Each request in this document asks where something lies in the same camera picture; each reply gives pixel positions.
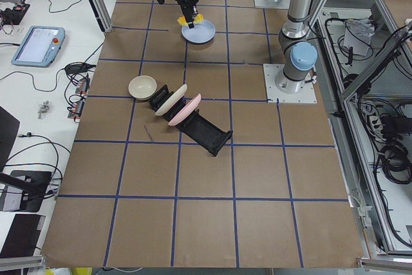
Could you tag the cream bowl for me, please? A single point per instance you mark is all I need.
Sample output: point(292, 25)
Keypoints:
point(142, 87)

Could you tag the black monitor stand base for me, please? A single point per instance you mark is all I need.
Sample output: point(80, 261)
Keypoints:
point(24, 190)

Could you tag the pink plate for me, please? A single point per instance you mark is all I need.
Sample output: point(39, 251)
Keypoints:
point(185, 111)

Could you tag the black dish rack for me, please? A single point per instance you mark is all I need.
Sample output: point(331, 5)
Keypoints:
point(195, 126)

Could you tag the striped orange bread roll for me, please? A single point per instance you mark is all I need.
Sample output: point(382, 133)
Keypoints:
point(196, 20)

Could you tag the blue plate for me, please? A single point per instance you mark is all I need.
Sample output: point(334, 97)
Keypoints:
point(201, 33)

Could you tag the blue teach pendant near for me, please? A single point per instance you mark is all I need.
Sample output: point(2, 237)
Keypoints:
point(39, 47)

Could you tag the black electronics box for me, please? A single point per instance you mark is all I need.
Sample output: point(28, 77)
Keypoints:
point(15, 15)

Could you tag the cream plate in rack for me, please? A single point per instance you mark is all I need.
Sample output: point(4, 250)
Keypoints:
point(171, 101)

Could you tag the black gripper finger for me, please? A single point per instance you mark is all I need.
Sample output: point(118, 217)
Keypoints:
point(194, 12)
point(186, 10)

